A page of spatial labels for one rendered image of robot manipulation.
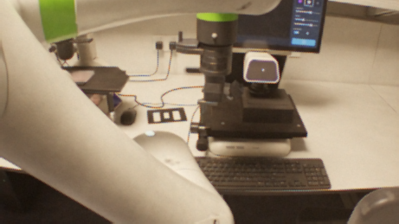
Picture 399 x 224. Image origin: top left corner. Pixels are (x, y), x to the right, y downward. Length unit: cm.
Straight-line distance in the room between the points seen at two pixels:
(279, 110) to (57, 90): 82
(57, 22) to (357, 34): 155
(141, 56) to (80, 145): 137
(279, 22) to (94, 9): 74
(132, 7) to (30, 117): 22
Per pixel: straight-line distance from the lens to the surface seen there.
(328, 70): 172
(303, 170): 97
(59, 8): 38
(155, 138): 56
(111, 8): 39
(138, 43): 160
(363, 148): 120
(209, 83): 68
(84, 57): 130
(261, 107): 97
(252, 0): 48
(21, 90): 24
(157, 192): 33
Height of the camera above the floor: 137
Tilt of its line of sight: 27 degrees down
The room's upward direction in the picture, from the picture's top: 1 degrees clockwise
